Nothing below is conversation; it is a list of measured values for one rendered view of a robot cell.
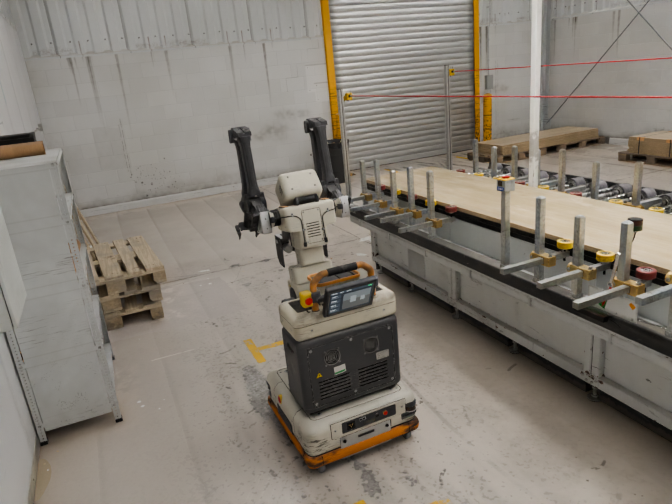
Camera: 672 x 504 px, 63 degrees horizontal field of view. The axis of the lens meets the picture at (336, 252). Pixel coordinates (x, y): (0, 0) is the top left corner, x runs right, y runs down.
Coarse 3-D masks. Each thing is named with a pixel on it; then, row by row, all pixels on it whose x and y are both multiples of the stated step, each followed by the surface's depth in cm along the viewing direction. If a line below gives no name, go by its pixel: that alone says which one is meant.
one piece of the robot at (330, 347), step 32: (384, 288) 271; (288, 320) 254; (320, 320) 252; (352, 320) 259; (384, 320) 268; (288, 352) 267; (320, 352) 256; (352, 352) 264; (384, 352) 272; (288, 384) 280; (320, 384) 261; (352, 384) 269; (384, 384) 277
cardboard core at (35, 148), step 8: (16, 144) 314; (24, 144) 315; (32, 144) 316; (40, 144) 317; (0, 152) 310; (8, 152) 311; (16, 152) 313; (24, 152) 315; (32, 152) 316; (40, 152) 318
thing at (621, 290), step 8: (640, 280) 240; (648, 280) 239; (616, 288) 235; (624, 288) 234; (592, 296) 229; (600, 296) 229; (608, 296) 231; (616, 296) 233; (576, 304) 225; (584, 304) 226; (592, 304) 228
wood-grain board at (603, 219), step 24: (432, 168) 512; (456, 192) 412; (480, 192) 405; (528, 192) 391; (552, 192) 385; (480, 216) 352; (528, 216) 335; (552, 216) 330; (600, 216) 321; (624, 216) 317; (648, 216) 312; (600, 240) 282; (648, 240) 275; (648, 264) 247
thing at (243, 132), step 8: (232, 128) 280; (240, 128) 281; (240, 136) 275; (248, 136) 277; (240, 144) 277; (248, 144) 278; (248, 152) 278; (248, 160) 278; (248, 168) 279; (248, 176) 280; (248, 184) 281; (256, 184) 282; (248, 192) 282; (256, 192) 282; (248, 200) 281; (264, 200) 283; (248, 208) 280
